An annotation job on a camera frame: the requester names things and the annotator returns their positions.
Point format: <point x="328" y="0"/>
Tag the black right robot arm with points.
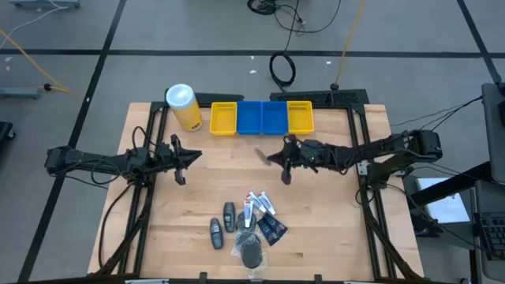
<point x="375" y="152"/>

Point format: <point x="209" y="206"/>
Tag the black floor object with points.
<point x="4" y="132"/>

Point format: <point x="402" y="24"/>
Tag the dark remote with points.
<point x="229" y="217"/>

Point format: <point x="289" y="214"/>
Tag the black loofah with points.
<point x="251" y="254"/>
<point x="240" y="223"/>

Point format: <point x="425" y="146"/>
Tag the yellow plastic basket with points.
<point x="300" y="117"/>
<point x="223" y="118"/>

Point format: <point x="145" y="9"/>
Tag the gray laptop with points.
<point x="491" y="236"/>

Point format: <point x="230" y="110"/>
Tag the black metal table frame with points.
<point x="315" y="97"/>

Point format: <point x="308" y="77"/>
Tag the gray deodorant bottle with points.
<point x="216" y="236"/>

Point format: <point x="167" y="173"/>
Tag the blue plastic basket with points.
<point x="274" y="117"/>
<point x="249" y="117"/>

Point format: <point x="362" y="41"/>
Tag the black desk bar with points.
<point x="453" y="183"/>

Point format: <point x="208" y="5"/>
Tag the gray monitor back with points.
<point x="493" y="130"/>

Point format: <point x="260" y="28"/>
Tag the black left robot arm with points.
<point x="98" y="161"/>

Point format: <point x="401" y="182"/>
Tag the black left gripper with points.
<point x="165" y="158"/>

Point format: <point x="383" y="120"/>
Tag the white paper sheet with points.
<point x="446" y="209"/>

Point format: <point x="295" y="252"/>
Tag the gray stand foot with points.
<point x="43" y="3"/>
<point x="19" y="93"/>

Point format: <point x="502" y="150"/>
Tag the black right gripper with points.
<point x="307" y="155"/>

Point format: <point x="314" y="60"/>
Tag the black table edge clip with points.
<point x="203" y="277"/>
<point x="318" y="279"/>

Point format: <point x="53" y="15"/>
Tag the dark blue sachet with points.
<point x="278" y="228"/>
<point x="266" y="234"/>

